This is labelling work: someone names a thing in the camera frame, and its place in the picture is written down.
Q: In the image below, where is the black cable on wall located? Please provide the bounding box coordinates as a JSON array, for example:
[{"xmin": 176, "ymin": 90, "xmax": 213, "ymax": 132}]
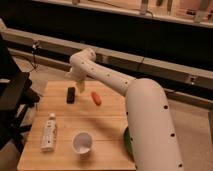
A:
[{"xmin": 31, "ymin": 40, "xmax": 41, "ymax": 73}]

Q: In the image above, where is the black chair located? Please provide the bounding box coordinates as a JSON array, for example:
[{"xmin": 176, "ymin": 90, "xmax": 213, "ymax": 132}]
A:
[{"xmin": 0, "ymin": 34, "xmax": 40, "ymax": 152}]

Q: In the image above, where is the white ceramic cup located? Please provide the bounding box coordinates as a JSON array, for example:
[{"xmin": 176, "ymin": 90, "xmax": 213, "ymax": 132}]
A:
[{"xmin": 72, "ymin": 132, "xmax": 93, "ymax": 155}]

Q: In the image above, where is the black eraser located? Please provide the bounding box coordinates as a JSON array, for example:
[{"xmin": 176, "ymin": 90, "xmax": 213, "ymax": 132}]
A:
[{"xmin": 67, "ymin": 87, "xmax": 75, "ymax": 104}]

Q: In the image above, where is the green ceramic bowl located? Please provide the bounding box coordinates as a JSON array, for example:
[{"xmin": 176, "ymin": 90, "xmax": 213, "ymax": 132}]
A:
[{"xmin": 123, "ymin": 127, "xmax": 133, "ymax": 157}]

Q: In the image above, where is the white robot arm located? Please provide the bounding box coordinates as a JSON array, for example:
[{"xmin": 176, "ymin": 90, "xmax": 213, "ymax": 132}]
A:
[{"xmin": 68, "ymin": 48, "xmax": 184, "ymax": 171}]

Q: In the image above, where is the white tube bottle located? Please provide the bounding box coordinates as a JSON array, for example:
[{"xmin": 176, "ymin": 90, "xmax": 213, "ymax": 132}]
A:
[{"xmin": 41, "ymin": 113, "xmax": 57, "ymax": 152}]

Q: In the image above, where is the orange carrot toy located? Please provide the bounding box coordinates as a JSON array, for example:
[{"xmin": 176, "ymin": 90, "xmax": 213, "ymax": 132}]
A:
[{"xmin": 91, "ymin": 92, "xmax": 102, "ymax": 106}]

